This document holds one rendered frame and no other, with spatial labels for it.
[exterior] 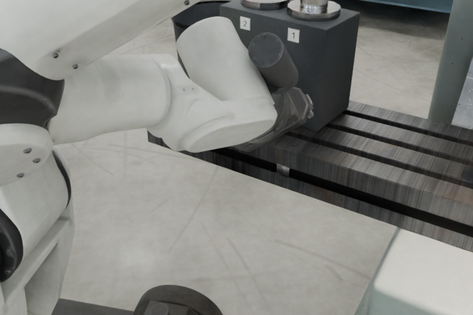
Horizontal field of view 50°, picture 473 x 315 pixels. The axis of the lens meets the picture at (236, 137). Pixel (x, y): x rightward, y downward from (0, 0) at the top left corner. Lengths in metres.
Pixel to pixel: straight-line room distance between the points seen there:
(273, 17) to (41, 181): 0.46
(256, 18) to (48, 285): 0.54
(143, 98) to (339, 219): 1.86
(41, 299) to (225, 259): 1.23
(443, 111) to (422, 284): 0.59
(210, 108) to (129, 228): 1.77
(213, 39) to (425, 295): 0.45
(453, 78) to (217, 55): 0.81
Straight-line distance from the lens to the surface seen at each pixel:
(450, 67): 1.23
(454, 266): 0.81
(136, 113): 0.42
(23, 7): 0.27
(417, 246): 0.82
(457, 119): 1.11
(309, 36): 0.84
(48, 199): 0.66
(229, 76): 0.49
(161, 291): 1.11
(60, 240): 0.76
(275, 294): 1.90
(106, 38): 0.28
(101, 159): 2.64
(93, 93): 0.39
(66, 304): 1.17
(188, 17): 2.82
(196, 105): 0.44
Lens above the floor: 1.41
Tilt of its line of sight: 31 degrees down
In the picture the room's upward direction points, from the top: straight up
